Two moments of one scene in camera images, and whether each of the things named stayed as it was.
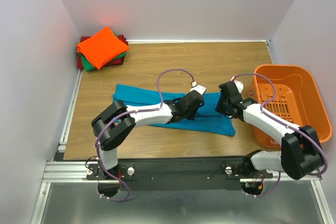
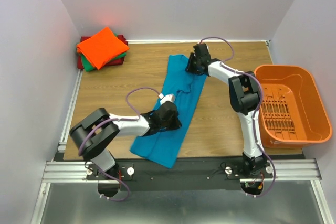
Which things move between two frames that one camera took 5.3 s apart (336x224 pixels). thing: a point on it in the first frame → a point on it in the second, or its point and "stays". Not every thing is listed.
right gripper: [220, 106] → [192, 64]
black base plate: [176, 173] stays
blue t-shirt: [208, 117] → [161, 147]
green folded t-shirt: [88, 67] stays
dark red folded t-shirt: [116, 62] stays
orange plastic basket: [291, 92] stays
